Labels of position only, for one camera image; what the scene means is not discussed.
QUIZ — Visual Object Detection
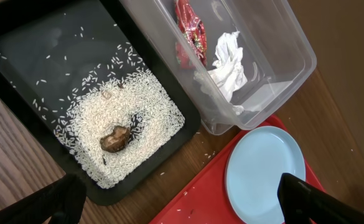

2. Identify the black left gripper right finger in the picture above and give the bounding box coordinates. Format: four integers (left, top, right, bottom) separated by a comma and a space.
278, 173, 364, 224

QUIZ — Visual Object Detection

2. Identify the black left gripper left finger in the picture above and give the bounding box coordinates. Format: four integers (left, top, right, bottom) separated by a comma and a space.
0, 174, 86, 224

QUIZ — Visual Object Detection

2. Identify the large light blue plate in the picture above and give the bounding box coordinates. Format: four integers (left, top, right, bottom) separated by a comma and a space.
225, 126, 306, 224

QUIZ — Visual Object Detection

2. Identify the brown food scrap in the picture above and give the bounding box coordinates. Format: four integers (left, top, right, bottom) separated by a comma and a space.
100, 126, 131, 153

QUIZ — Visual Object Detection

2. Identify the pile of white rice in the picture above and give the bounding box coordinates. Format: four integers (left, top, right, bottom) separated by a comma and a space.
0, 12, 186, 190

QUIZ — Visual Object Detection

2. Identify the white napkin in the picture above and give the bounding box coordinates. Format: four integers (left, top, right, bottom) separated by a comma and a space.
208, 31, 248, 104

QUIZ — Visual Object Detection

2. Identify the red snack wrapper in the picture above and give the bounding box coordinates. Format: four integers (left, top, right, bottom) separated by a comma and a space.
174, 0, 207, 66

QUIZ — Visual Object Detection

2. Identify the black waste tray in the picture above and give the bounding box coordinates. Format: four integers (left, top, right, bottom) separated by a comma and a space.
0, 1, 200, 205

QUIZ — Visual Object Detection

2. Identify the clear plastic waste bin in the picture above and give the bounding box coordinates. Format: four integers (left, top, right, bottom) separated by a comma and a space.
122, 0, 317, 135

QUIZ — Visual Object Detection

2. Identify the red serving tray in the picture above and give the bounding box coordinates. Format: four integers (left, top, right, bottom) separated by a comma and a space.
149, 114, 327, 224

